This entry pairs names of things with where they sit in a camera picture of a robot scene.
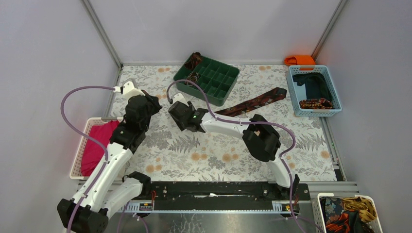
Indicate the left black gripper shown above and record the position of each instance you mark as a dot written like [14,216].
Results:
[149,105]

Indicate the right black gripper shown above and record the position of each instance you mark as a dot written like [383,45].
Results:
[191,106]

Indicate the dark red patterned tie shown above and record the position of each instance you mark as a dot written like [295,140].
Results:
[264,99]

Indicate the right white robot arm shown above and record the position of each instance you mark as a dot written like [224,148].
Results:
[259,136]

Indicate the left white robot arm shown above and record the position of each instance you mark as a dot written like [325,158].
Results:
[90,209]

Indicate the striped rolled tie in tray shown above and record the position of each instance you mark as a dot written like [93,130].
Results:
[192,78]

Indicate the magenta cloth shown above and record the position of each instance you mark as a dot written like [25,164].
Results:
[93,152]

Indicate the green compartment organizer tray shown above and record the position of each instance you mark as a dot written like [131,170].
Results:
[217,79]

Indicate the brown rolled tie back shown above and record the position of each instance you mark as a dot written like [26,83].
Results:
[194,60]

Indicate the white basket left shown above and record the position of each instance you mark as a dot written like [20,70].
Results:
[75,172]

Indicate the white basket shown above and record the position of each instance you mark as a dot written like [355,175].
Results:
[75,172]
[370,227]

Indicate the floral tablecloth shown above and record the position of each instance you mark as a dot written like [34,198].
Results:
[169,154]

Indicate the orange cloth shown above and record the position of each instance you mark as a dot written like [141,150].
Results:
[305,61]

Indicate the light blue plastic basket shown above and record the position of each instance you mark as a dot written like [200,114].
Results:
[298,93]

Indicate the dark navy cloth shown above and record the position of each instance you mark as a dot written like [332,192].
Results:
[315,85]

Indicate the colourful patterned tie in basket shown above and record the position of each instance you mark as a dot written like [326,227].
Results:
[316,104]

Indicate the orange black floral tie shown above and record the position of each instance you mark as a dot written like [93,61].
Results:
[339,220]

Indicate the gold yellow tie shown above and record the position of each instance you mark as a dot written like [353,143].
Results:
[364,206]

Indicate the white basket bottom right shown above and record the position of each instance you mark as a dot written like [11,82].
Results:
[370,227]

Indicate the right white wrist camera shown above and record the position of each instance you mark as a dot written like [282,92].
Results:
[179,98]

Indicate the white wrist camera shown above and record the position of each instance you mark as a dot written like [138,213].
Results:
[179,98]
[128,90]

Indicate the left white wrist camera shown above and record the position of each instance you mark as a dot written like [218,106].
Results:
[128,90]

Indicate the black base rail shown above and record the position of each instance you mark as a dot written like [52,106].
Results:
[220,196]

